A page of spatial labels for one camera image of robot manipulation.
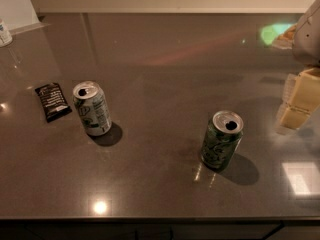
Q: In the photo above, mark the black snack packet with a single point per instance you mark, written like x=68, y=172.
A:
x=53, y=102

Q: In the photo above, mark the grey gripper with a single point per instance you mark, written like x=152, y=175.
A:
x=307, y=39

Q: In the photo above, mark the white soda can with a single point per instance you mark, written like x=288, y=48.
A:
x=90, y=103

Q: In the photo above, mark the green soda can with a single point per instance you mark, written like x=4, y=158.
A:
x=223, y=135

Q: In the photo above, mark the white bottle at left edge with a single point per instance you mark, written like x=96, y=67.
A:
x=5, y=36

